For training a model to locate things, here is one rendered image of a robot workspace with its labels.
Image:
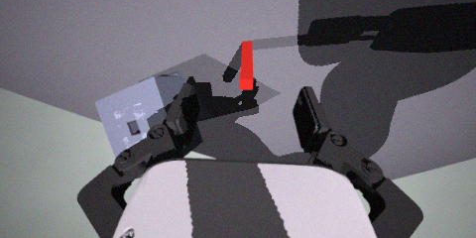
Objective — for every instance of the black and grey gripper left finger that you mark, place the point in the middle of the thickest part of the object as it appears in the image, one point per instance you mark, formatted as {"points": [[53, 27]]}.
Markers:
{"points": [[102, 199]]}

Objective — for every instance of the red rectangular peg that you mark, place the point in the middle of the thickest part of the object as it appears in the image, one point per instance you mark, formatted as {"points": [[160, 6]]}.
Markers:
{"points": [[246, 72]]}

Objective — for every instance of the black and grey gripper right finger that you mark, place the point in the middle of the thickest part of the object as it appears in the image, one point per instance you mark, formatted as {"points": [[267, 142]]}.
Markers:
{"points": [[392, 213]]}

